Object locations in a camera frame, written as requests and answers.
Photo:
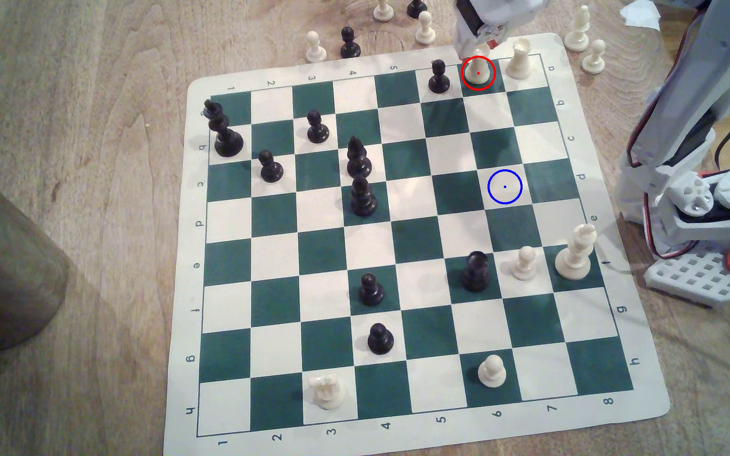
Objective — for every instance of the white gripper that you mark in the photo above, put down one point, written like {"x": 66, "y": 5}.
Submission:
{"x": 471, "y": 41}

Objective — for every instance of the white chess pawn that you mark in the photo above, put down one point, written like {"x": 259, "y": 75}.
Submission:
{"x": 524, "y": 266}
{"x": 315, "y": 50}
{"x": 492, "y": 373}
{"x": 594, "y": 60}
{"x": 478, "y": 71}
{"x": 425, "y": 31}

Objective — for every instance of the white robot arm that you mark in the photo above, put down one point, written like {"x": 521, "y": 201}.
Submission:
{"x": 688, "y": 107}

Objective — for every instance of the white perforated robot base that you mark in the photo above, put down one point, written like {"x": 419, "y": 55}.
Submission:
{"x": 694, "y": 272}

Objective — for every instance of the white chess rook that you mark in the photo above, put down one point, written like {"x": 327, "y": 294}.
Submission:
{"x": 518, "y": 60}

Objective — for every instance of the black chess pawn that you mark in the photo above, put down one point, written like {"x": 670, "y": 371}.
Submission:
{"x": 439, "y": 79}
{"x": 350, "y": 45}
{"x": 380, "y": 341}
{"x": 317, "y": 130}
{"x": 270, "y": 170}
{"x": 371, "y": 292}

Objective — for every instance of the black chess piece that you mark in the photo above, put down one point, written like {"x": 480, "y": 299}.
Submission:
{"x": 416, "y": 7}

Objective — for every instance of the white chess bishop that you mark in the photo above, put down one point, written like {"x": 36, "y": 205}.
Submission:
{"x": 577, "y": 35}

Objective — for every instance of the white chess piece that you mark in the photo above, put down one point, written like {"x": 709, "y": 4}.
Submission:
{"x": 383, "y": 11}

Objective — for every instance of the black chess bishop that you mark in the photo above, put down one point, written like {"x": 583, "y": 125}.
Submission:
{"x": 358, "y": 161}
{"x": 363, "y": 199}

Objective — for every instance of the black chess rook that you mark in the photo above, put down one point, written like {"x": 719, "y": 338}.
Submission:
{"x": 475, "y": 273}

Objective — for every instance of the white chess king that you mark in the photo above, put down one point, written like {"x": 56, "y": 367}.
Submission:
{"x": 574, "y": 259}

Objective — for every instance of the black chess king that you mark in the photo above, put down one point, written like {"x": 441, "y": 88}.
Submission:
{"x": 227, "y": 140}

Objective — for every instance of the white chess knight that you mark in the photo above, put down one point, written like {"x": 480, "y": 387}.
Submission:
{"x": 327, "y": 392}

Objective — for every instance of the white crumpled paper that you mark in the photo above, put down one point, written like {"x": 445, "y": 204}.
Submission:
{"x": 640, "y": 14}

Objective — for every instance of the green and white chessboard mat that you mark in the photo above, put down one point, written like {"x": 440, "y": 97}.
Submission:
{"x": 415, "y": 240}

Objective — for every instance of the brown cylinder with grey logo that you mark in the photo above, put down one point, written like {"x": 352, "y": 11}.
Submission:
{"x": 4, "y": 278}

